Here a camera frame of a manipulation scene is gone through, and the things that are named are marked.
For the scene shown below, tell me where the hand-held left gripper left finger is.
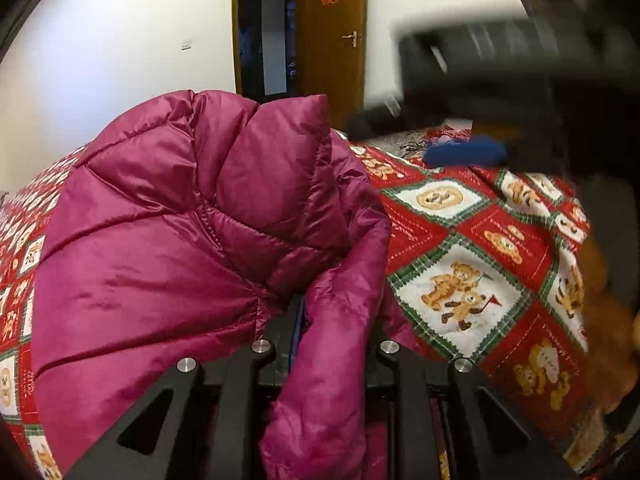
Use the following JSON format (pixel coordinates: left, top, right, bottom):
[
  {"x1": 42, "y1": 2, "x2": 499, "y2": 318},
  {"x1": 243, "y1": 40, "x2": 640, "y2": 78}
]
[{"x1": 65, "y1": 292, "x2": 307, "y2": 480}]

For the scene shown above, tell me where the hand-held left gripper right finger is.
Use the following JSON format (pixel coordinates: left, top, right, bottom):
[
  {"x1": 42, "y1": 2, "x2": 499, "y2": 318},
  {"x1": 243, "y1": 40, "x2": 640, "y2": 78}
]
[{"x1": 366, "y1": 321, "x2": 581, "y2": 480}]

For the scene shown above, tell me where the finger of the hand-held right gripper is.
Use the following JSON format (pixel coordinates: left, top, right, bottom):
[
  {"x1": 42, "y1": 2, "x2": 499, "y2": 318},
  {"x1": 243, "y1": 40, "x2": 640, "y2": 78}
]
[
  {"x1": 345, "y1": 91, "x2": 451, "y2": 140},
  {"x1": 422, "y1": 132, "x2": 516, "y2": 168}
]

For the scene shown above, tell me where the magenta puffer jacket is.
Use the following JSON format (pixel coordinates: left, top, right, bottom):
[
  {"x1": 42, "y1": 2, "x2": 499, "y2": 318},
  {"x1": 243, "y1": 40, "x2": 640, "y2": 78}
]
[{"x1": 30, "y1": 89, "x2": 416, "y2": 480}]

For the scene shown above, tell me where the brown wooden door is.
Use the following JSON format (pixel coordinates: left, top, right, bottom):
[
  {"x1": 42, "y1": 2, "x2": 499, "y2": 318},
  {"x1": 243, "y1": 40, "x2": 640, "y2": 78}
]
[{"x1": 296, "y1": 0, "x2": 369, "y2": 112}]

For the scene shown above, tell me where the red bear-print bedspread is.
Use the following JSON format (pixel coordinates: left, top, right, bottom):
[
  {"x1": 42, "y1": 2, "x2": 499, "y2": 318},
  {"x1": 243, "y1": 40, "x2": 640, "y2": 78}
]
[{"x1": 0, "y1": 127, "x2": 617, "y2": 480}]

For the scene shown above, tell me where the orange wooden bed footboard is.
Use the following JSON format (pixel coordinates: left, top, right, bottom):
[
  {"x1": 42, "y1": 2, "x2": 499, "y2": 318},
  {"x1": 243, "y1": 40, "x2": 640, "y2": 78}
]
[{"x1": 579, "y1": 237, "x2": 640, "y2": 413}]

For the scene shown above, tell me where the dark wooden door frame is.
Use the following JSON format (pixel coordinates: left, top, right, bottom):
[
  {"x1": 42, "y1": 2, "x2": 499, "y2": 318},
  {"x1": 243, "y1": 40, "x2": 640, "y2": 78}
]
[{"x1": 231, "y1": 0, "x2": 304, "y2": 106}]

